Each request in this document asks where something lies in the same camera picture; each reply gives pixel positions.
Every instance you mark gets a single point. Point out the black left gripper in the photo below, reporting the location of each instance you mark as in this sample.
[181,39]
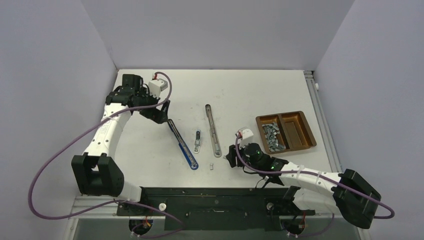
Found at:
[158,116]

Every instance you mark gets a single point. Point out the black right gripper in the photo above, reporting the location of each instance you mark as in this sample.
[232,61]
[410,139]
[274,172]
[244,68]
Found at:
[232,156]

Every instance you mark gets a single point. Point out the silver black stapler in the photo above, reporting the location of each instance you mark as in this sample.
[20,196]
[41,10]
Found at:
[217,151]

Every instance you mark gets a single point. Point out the brown plastic divided tray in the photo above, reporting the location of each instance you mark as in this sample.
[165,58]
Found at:
[295,130]

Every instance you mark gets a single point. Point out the light blue staple box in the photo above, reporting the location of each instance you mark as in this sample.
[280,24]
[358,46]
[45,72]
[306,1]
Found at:
[197,142]

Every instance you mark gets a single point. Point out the blue stapler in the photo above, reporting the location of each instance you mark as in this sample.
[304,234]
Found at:
[193,164]

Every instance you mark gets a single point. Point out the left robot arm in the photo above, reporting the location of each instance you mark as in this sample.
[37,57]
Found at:
[95,170]

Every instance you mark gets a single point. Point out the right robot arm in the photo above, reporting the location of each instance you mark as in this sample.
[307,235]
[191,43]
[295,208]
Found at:
[346,193]

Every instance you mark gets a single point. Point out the pile of grey staples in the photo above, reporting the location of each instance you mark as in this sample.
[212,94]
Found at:
[273,137]

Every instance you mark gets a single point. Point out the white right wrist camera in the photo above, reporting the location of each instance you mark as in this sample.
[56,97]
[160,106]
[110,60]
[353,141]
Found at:
[245,135]

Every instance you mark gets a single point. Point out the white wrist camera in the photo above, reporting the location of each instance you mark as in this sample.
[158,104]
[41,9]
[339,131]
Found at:
[156,86]
[245,135]

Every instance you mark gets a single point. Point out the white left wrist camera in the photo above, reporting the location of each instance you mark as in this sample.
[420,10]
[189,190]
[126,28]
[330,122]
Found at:
[156,86]

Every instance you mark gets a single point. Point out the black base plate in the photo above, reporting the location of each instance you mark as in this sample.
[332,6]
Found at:
[217,209]

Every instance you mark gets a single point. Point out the aluminium frame rail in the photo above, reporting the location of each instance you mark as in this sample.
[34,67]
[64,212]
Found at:
[149,156]

